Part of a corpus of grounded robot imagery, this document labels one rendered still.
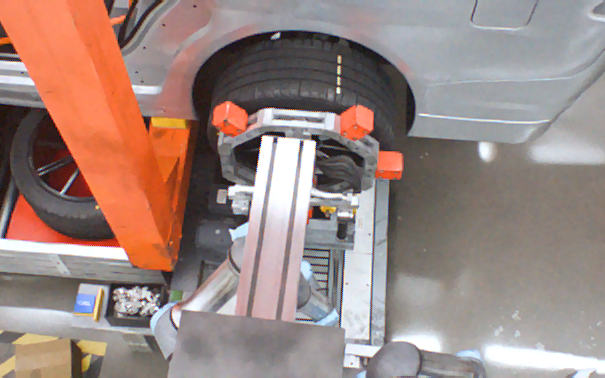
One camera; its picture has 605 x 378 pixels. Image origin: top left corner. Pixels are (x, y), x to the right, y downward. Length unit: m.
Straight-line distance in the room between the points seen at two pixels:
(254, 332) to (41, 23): 0.81
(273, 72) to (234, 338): 1.40
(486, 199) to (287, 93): 1.51
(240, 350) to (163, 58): 1.59
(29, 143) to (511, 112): 1.89
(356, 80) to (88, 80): 0.99
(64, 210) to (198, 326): 1.93
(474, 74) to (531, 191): 1.29
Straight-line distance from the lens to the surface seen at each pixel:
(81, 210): 2.97
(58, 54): 1.68
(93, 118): 1.87
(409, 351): 1.75
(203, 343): 1.11
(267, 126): 2.33
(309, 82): 2.34
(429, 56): 2.37
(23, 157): 3.16
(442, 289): 3.34
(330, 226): 3.14
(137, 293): 2.72
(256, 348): 1.10
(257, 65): 2.43
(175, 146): 2.83
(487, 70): 2.44
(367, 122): 2.32
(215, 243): 2.93
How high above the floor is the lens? 3.09
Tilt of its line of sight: 63 degrees down
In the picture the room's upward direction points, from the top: 1 degrees clockwise
